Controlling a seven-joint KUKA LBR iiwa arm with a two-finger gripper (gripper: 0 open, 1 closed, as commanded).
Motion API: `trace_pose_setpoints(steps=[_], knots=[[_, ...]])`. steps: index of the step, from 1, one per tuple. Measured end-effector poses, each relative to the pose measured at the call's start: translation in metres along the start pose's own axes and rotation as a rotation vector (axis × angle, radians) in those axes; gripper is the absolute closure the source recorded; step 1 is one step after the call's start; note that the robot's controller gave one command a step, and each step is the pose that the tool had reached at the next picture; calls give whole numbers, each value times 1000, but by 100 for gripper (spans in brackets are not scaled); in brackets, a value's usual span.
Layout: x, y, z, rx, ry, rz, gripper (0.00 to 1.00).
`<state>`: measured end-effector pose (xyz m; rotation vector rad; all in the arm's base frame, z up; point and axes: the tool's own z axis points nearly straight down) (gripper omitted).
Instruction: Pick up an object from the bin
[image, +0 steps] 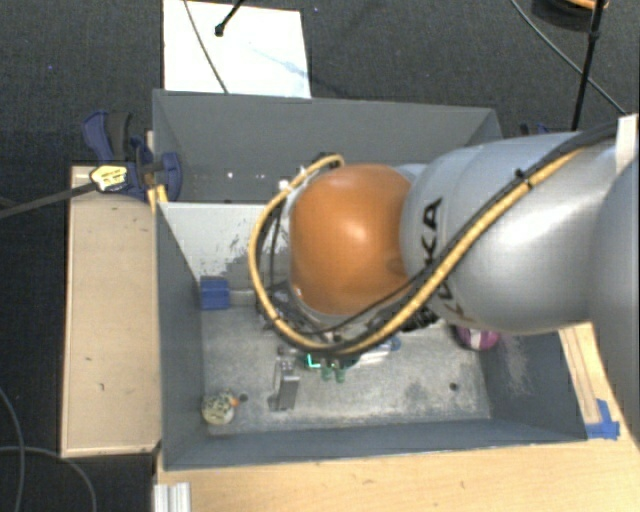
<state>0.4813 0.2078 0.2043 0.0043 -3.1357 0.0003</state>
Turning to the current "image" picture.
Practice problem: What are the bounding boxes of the pale speckled round toy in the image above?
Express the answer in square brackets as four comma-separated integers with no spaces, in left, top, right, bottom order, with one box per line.
[200,390,250,427]

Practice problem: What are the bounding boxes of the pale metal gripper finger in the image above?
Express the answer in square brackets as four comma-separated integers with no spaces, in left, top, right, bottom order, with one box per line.
[278,359,302,412]
[268,360,282,412]

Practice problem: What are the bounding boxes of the pale wood flat board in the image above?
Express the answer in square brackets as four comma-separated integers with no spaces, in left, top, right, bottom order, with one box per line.
[59,164,164,459]

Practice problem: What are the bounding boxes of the pink and white round thing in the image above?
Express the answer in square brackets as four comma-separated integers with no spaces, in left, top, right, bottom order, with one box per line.
[451,323,502,353]

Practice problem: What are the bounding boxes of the blue rectangular block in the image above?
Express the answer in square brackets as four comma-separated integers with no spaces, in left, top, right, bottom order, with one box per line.
[199,275,232,312]

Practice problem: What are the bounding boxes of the grey metal bin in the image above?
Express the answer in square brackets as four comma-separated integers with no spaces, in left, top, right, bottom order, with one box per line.
[151,88,589,472]

